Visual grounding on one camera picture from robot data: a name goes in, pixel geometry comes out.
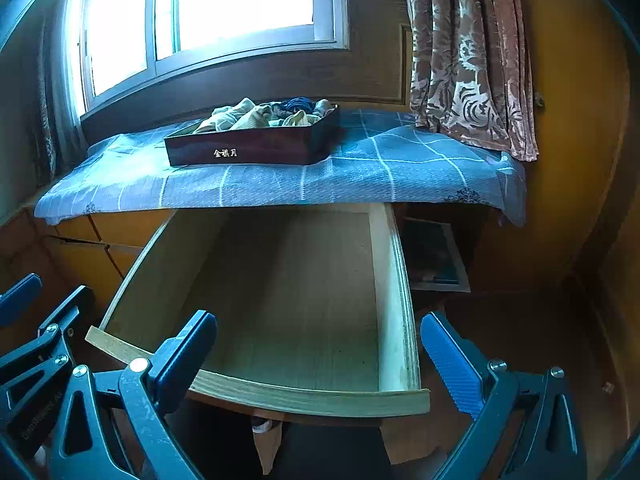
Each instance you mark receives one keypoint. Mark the door knob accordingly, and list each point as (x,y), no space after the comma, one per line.
(539,101)

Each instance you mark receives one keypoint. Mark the yellow wooden door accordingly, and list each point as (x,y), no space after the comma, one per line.
(575,110)

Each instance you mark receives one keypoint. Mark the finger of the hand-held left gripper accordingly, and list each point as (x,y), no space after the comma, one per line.
(17,300)
(65,315)

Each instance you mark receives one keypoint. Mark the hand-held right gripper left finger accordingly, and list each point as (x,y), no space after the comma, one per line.
(180,355)

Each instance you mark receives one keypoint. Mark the wooden drawer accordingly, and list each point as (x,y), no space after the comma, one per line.
(300,285)

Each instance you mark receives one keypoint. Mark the pile of mixed socks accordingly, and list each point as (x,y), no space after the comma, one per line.
(250,117)

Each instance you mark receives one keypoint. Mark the wooden cabinet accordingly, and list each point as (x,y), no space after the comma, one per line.
(100,260)

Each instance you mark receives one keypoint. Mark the dark red box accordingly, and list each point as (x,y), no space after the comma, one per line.
(250,152)

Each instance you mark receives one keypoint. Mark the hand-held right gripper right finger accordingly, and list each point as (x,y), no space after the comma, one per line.
(450,360)

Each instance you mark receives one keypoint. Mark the window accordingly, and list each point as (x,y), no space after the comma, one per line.
(240,0)

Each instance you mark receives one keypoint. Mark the blue checked cloth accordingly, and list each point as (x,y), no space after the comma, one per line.
(400,170)

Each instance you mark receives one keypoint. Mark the small round knob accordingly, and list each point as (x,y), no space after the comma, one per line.
(607,387)

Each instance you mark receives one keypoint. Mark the brown patterned curtain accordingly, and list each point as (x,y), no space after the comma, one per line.
(460,60)
(55,125)

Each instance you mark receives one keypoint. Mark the framed picture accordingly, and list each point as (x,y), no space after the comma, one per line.
(435,255)

